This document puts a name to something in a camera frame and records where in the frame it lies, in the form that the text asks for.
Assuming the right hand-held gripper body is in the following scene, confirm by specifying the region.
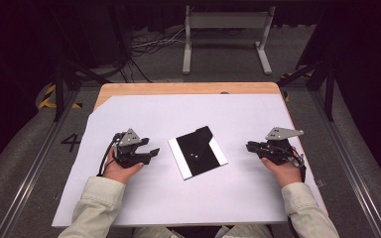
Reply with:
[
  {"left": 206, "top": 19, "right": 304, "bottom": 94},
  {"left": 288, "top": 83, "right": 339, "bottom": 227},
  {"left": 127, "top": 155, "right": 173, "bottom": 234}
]
[{"left": 260, "top": 127, "right": 305, "bottom": 167}]

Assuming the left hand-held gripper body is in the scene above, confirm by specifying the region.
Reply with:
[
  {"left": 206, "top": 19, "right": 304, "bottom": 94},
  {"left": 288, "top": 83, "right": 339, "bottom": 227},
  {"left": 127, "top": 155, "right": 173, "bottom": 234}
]
[{"left": 113, "top": 128, "right": 151, "bottom": 170}]

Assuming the person's left hand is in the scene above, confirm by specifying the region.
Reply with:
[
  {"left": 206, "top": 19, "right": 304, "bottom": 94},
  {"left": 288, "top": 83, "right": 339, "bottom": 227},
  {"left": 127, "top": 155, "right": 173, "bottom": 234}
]
[{"left": 102, "top": 147, "right": 145, "bottom": 185}]

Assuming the person's right hand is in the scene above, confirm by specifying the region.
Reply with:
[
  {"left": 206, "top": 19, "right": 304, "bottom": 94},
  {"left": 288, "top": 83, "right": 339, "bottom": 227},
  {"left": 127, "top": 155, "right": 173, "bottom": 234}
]
[{"left": 260, "top": 145, "right": 304, "bottom": 189}]

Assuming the yellow black hazard tape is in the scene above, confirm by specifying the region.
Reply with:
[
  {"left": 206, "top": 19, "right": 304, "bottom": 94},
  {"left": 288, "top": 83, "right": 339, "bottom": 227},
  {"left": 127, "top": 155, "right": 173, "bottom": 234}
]
[
  {"left": 280, "top": 71, "right": 314, "bottom": 103},
  {"left": 38, "top": 83, "right": 83, "bottom": 110}
]

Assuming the large white paper sheet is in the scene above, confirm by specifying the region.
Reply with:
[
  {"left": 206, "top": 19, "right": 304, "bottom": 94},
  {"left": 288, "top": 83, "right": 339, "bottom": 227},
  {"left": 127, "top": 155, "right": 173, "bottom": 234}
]
[{"left": 51, "top": 93, "right": 328, "bottom": 229}]

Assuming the black metal stand leg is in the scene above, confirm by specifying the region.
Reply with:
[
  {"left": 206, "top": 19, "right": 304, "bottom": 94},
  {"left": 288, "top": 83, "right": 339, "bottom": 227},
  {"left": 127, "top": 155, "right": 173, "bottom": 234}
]
[
  {"left": 277, "top": 59, "right": 337, "bottom": 123},
  {"left": 51, "top": 59, "right": 111, "bottom": 123}
]

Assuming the grey metal floor stand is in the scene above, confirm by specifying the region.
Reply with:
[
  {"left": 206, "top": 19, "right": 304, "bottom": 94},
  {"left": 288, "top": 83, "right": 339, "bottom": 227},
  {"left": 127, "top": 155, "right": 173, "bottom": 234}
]
[{"left": 182, "top": 4, "right": 277, "bottom": 75}]

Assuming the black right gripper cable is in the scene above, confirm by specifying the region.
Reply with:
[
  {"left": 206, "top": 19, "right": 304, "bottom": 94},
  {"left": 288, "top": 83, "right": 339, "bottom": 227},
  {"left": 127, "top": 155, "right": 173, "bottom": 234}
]
[{"left": 287, "top": 147, "right": 308, "bottom": 183}]

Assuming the grey metal floor rail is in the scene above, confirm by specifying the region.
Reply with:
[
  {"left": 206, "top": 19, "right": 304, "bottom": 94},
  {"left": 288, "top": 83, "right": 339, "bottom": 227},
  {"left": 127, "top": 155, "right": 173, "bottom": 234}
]
[
  {"left": 0, "top": 88, "right": 79, "bottom": 238},
  {"left": 310, "top": 88, "right": 381, "bottom": 238}
]

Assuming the bundle of floor cables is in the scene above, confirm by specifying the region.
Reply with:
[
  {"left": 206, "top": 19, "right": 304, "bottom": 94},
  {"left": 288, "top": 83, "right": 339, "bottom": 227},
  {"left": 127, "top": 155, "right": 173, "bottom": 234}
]
[{"left": 130, "top": 27, "right": 187, "bottom": 57}]

